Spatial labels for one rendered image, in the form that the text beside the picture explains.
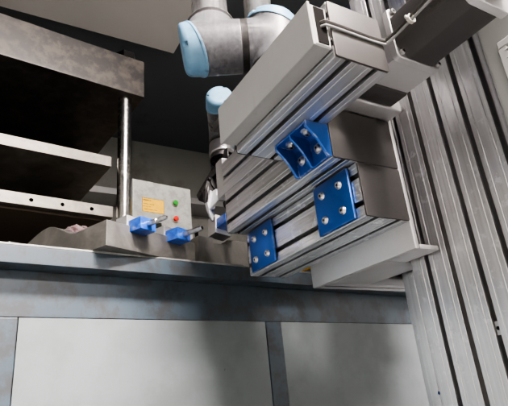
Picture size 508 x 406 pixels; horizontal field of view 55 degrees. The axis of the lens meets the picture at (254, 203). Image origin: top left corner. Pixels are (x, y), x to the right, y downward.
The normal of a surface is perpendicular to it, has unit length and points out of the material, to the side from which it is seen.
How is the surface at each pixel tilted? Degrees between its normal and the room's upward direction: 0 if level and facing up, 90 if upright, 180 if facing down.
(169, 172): 90
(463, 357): 90
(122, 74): 90
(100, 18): 180
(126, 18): 180
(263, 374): 90
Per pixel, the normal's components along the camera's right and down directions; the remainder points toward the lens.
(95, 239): -0.59, -0.25
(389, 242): -0.87, -0.11
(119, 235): 0.80, -0.30
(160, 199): 0.59, -0.36
